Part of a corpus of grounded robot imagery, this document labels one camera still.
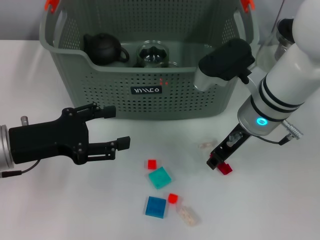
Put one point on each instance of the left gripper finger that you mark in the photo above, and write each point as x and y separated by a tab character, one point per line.
109	111
100	151

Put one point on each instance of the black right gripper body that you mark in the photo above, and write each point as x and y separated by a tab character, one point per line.
232	147

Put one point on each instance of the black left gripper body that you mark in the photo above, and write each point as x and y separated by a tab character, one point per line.
47	138

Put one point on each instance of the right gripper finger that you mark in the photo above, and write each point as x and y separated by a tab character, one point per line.
215	161

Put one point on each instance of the dark red translucent brick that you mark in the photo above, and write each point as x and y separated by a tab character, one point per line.
225	168

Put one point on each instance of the small white brick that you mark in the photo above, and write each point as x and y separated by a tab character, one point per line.
207	144

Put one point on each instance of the small red square brick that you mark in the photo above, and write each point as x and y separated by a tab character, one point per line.
151	164

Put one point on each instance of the teal square brick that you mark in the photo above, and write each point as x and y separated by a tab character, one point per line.
160	178

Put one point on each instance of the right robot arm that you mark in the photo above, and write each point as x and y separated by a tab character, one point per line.
287	75

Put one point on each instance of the grey-green perforated storage bin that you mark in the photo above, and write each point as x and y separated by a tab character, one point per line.
112	100

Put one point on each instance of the small red sloped brick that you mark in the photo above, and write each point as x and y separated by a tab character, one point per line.
173	198

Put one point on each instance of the long clear white brick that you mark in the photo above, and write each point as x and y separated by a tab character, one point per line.
188	215

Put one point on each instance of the dark clay teapot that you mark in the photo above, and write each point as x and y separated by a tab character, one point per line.
102	48

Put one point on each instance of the blue four-stud brick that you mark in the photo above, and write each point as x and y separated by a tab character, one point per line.
155	207

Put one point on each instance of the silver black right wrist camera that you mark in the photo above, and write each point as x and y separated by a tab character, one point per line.
225	62

